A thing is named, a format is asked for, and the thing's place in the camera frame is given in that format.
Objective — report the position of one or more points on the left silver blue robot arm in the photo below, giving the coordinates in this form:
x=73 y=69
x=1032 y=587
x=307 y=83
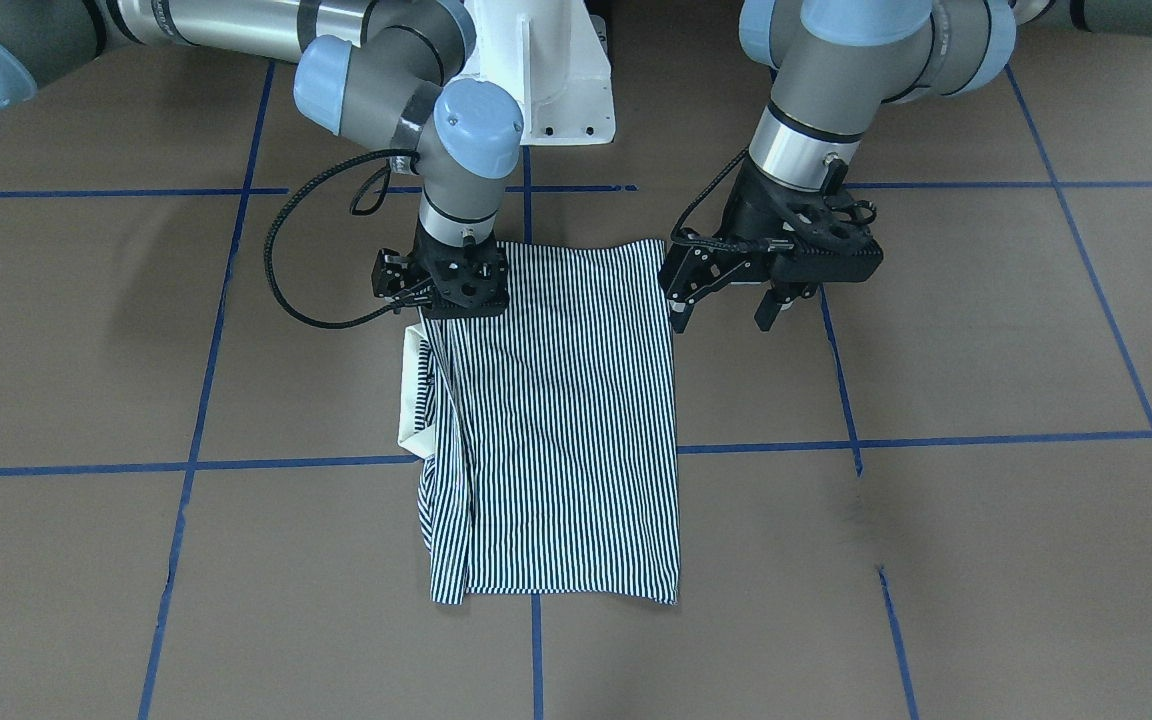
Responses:
x=836 y=63

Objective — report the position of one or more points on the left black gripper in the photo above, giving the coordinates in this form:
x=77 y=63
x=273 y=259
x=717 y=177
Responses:
x=742 y=219

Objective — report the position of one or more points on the striped polo shirt white collar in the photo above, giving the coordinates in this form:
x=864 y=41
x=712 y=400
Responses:
x=547 y=434

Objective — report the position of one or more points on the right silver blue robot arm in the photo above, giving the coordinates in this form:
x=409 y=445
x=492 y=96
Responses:
x=387 y=75

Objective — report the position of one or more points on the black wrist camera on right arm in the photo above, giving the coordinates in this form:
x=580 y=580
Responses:
x=400 y=279

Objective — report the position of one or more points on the white camera mast with base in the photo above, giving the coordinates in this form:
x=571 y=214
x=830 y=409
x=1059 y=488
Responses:
x=549 y=57

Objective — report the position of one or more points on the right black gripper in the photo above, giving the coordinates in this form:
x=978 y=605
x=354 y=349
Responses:
x=392 y=277

